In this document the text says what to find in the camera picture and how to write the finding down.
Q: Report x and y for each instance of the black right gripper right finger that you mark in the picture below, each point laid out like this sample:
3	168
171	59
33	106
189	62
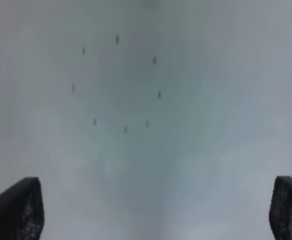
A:
280	213

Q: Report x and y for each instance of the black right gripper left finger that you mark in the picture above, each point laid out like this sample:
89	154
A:
22	210

